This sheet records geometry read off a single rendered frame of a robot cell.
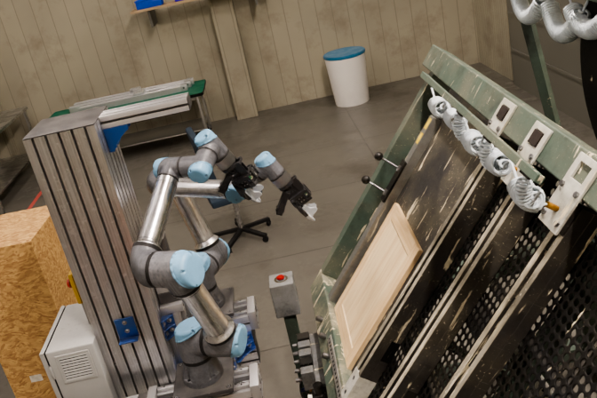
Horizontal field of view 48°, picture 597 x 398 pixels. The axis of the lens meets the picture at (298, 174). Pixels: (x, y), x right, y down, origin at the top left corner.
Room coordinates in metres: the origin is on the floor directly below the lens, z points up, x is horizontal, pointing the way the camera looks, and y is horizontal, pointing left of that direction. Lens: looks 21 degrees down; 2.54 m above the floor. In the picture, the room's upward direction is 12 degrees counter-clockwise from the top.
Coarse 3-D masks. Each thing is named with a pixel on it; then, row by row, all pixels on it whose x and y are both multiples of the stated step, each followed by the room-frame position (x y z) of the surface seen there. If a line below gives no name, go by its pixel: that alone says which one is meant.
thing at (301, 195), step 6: (294, 174) 2.54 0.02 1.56; (294, 180) 2.51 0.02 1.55; (288, 186) 2.49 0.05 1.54; (294, 186) 2.51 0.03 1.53; (300, 186) 2.51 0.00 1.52; (294, 192) 2.51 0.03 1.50; (300, 192) 2.49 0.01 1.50; (306, 192) 2.49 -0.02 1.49; (288, 198) 2.51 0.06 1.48; (294, 198) 2.49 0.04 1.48; (300, 198) 2.50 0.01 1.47; (306, 198) 2.51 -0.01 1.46; (300, 204) 2.50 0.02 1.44
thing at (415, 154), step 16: (432, 128) 2.59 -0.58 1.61; (416, 144) 2.61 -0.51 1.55; (416, 160) 2.59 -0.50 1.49; (400, 176) 2.59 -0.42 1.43; (400, 192) 2.59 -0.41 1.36; (384, 208) 2.59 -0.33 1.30; (368, 224) 2.64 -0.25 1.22; (368, 240) 2.59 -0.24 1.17; (352, 256) 2.62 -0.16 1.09; (352, 272) 2.60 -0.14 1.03; (336, 288) 2.60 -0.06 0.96
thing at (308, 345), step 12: (300, 336) 2.58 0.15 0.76; (312, 336) 2.59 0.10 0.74; (300, 348) 2.50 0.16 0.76; (312, 348) 2.50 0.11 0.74; (300, 360) 2.40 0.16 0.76; (312, 360) 2.40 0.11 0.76; (312, 372) 2.31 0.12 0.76; (300, 384) 2.46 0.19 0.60; (312, 384) 2.31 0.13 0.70; (324, 384) 2.25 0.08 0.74; (312, 396) 2.19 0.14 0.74; (324, 396) 2.16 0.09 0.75
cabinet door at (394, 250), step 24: (384, 240) 2.45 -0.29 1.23; (408, 240) 2.23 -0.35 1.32; (360, 264) 2.54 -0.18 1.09; (384, 264) 2.32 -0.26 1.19; (408, 264) 2.13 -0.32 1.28; (360, 288) 2.41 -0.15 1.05; (384, 288) 2.21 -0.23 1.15; (336, 312) 2.51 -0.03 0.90; (360, 312) 2.29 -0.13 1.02; (384, 312) 2.12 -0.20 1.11; (360, 336) 2.17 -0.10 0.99
